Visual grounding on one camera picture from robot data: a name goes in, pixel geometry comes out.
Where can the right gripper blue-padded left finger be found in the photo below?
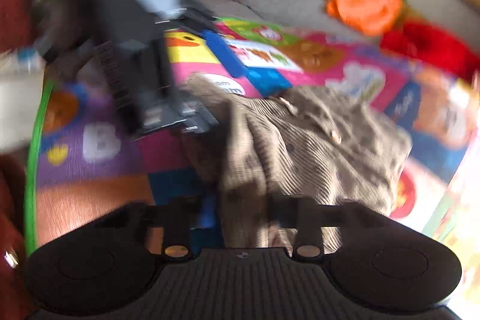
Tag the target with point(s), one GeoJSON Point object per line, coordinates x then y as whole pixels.
{"type": "Point", "coordinates": [182, 227]}

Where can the right gripper black-padded right finger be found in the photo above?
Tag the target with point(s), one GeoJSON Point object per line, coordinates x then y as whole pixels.
{"type": "Point", "coordinates": [308, 218]}

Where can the brown corduroy garment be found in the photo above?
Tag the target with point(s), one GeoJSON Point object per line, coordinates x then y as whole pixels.
{"type": "Point", "coordinates": [305, 141]}

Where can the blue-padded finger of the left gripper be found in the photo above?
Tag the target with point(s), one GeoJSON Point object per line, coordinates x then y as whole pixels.
{"type": "Point", "coordinates": [221, 49]}

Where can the colourful cartoon play mat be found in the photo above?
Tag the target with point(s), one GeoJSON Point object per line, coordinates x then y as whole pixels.
{"type": "Point", "coordinates": [83, 163]}

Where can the red plush cushion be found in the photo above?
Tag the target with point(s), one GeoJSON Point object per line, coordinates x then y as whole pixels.
{"type": "Point", "coordinates": [428, 43]}

